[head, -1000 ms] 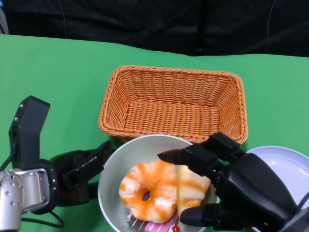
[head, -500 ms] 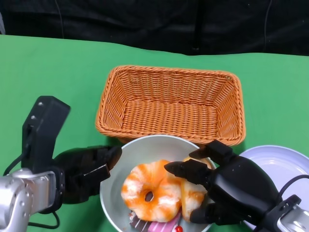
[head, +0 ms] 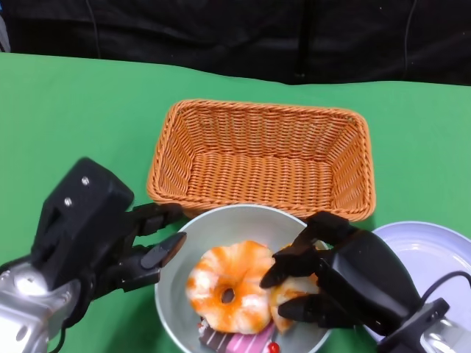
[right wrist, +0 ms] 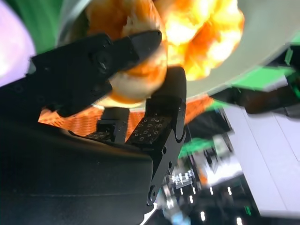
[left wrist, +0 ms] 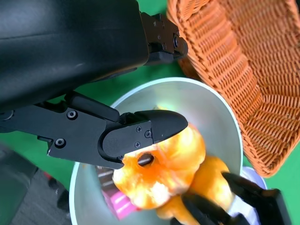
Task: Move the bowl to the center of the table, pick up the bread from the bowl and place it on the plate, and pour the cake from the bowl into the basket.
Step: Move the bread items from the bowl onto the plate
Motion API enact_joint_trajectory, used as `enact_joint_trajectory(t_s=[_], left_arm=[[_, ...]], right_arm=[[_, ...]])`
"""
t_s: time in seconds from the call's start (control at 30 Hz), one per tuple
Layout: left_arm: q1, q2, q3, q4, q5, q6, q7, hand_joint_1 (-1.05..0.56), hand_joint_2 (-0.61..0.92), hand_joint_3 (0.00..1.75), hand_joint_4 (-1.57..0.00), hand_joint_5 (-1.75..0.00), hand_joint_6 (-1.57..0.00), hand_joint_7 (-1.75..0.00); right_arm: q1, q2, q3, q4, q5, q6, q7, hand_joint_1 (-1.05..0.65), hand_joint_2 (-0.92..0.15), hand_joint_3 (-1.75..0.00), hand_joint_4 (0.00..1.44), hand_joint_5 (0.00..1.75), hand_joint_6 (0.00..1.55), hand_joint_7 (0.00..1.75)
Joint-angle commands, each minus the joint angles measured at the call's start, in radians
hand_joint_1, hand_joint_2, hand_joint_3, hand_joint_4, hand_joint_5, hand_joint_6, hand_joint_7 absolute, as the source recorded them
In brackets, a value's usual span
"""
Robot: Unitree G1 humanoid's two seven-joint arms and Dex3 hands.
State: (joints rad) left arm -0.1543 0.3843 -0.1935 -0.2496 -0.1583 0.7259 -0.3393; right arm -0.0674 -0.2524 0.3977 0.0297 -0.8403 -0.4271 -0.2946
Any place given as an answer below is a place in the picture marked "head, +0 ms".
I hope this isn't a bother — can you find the pink chocolate layered cake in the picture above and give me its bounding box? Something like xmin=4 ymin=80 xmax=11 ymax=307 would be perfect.
xmin=198 ymin=321 xmax=280 ymax=353

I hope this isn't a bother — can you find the grey blue background object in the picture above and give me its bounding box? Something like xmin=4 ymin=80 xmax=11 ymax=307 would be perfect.
xmin=0 ymin=5 xmax=10 ymax=52

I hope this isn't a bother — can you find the pale green bowl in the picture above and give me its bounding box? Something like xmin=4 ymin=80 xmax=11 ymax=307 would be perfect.
xmin=154 ymin=204 xmax=332 ymax=353

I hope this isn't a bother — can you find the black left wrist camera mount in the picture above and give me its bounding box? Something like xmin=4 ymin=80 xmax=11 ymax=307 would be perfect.
xmin=31 ymin=157 xmax=135 ymax=291

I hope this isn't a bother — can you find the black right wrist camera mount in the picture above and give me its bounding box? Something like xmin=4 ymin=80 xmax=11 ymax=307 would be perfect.
xmin=377 ymin=298 xmax=452 ymax=353

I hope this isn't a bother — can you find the green table cloth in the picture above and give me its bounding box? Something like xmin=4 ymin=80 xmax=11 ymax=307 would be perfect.
xmin=0 ymin=52 xmax=471 ymax=353

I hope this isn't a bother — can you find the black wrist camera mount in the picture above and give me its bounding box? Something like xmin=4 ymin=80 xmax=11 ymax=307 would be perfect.
xmin=31 ymin=157 xmax=135 ymax=291
xmin=377 ymin=298 xmax=452 ymax=353

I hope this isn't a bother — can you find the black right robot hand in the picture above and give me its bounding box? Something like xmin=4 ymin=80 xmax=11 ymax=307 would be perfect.
xmin=259 ymin=211 xmax=428 ymax=338

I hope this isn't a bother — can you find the black vertical pole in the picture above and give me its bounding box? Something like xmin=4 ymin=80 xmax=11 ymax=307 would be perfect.
xmin=296 ymin=0 xmax=308 ymax=80

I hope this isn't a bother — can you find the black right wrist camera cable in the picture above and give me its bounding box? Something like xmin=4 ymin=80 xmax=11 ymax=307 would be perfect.
xmin=419 ymin=271 xmax=471 ymax=306

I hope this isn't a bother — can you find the orange white round bread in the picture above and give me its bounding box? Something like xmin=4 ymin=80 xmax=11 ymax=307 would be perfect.
xmin=270 ymin=242 xmax=321 ymax=334

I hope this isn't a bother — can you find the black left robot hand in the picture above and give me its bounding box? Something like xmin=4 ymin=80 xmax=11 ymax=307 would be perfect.
xmin=65 ymin=202 xmax=188 ymax=328

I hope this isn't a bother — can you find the lavender round plate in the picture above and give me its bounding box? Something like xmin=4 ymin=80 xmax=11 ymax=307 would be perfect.
xmin=362 ymin=220 xmax=471 ymax=346

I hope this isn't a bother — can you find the black backdrop cloth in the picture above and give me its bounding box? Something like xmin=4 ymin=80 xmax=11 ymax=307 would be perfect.
xmin=0 ymin=0 xmax=471 ymax=86

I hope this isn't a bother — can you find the orange white ring bread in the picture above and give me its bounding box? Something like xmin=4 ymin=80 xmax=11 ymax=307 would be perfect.
xmin=186 ymin=240 xmax=277 ymax=335

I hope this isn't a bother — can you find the orange wicker basket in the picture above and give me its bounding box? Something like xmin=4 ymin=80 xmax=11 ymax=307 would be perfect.
xmin=146 ymin=98 xmax=375 ymax=223

